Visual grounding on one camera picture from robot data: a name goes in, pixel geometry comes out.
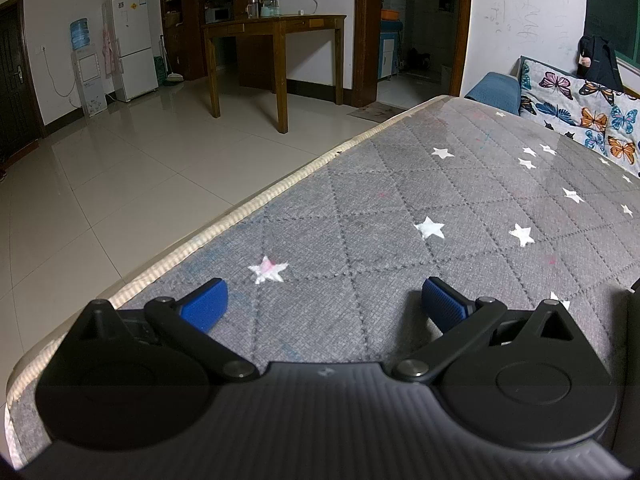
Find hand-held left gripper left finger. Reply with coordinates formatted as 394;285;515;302
48;278;261;380

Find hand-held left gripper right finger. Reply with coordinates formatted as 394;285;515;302
392;277;597;384

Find grey star-print mattress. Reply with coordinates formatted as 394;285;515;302
4;95;640;472

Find brown doormat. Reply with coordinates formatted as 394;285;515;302
346;102;402;122

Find blue folded cushion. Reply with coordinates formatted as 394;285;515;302
463;72;524;116

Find broom with dustpan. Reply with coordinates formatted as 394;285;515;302
159;34;186;87

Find butterfly-patterned pillow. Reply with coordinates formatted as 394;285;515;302
517;57;640;179

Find white water dispenser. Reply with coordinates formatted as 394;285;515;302
70;47;109;119

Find blue cabinet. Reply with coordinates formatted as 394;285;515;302
378;19;402;82

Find dark wooden cabinet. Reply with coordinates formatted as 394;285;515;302
159;0;282;92

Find pink hanging cloth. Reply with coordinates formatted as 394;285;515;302
101;25;119;79

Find white refrigerator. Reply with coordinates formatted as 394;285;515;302
102;0;160;103

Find black backpack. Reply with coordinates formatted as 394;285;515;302
578;35;626;92

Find wooden table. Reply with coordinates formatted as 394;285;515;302
201;14;347;134

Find dark wooden door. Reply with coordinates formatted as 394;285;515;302
0;0;47;162

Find blue water bottle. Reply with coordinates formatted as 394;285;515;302
69;18;94;52

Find water dispenser cable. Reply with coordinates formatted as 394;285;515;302
42;49;77;99

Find wooden door frame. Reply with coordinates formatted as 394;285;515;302
352;0;474;109

